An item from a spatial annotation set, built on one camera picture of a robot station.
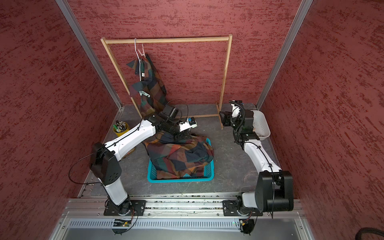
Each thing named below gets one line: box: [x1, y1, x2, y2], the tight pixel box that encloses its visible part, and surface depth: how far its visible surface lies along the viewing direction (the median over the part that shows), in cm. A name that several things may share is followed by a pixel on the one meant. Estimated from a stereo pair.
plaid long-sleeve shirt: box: [142, 132, 215, 180], surface depth 81 cm
